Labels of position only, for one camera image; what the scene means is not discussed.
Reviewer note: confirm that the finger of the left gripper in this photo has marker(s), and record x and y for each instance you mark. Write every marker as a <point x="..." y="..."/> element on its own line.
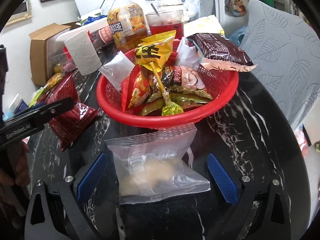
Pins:
<point x="44" y="113"/>

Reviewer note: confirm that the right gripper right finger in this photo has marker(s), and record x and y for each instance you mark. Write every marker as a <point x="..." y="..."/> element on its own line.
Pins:
<point x="258" y="206"/>

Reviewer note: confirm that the dark red snack bag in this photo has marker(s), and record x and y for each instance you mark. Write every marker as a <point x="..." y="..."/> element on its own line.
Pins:
<point x="69" y="125"/>

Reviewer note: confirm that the clear plastic snack bag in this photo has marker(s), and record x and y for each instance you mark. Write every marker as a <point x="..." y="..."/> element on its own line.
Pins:
<point x="150" y="168"/>

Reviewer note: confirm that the green lollipop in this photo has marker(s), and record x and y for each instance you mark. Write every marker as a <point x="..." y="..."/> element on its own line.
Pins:
<point x="170" y="108"/>

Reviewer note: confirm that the yellow peanut snack bag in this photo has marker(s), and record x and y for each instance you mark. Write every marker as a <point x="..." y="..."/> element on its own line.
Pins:
<point x="155" y="49"/>

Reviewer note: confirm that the person's left hand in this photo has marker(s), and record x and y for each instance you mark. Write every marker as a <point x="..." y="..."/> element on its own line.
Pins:
<point x="22" y="169"/>

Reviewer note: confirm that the snack packets pile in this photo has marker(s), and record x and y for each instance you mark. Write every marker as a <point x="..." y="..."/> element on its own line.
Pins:
<point x="18" y="104"/>

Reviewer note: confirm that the cardboard box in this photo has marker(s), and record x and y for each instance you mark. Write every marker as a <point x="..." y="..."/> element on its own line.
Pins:
<point x="45" y="51"/>

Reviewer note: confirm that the white paper towel roll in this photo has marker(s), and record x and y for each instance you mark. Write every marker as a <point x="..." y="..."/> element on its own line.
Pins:
<point x="83" y="53"/>

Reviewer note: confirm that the white foil snack packet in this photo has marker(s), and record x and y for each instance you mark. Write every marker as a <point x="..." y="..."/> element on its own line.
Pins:
<point x="117" y="70"/>

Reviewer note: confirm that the red foil snack bag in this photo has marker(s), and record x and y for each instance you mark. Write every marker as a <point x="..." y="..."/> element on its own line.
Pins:
<point x="135" y="89"/>

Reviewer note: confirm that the instant noodle cup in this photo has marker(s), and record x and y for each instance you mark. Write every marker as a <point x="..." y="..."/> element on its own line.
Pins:
<point x="105" y="34"/>

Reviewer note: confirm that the blue tissue pack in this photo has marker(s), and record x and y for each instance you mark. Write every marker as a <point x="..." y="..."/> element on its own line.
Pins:
<point x="93" y="19"/>

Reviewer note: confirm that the red plastic basket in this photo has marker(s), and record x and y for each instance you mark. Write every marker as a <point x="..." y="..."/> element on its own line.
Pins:
<point x="221" y="84"/>

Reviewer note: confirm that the iced tea bottle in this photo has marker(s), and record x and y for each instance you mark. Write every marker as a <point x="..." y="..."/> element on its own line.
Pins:
<point x="127" y="23"/>

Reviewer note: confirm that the green pink snack packet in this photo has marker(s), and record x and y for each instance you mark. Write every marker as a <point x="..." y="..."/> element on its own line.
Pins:
<point x="184" y="85"/>

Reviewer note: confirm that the brown chocolate snack pack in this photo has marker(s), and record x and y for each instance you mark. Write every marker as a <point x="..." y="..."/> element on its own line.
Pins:
<point x="219" y="53"/>

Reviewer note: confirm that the cup of red drink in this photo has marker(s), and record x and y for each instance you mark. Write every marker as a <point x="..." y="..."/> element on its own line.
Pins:
<point x="166" y="21"/>

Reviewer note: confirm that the grey leaf pattern chair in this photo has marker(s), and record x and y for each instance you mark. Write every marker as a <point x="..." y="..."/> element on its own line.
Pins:
<point x="286" y="53"/>

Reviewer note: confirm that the yellow smiley pouch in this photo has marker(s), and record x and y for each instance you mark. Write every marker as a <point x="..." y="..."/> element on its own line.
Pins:
<point x="208" y="24"/>

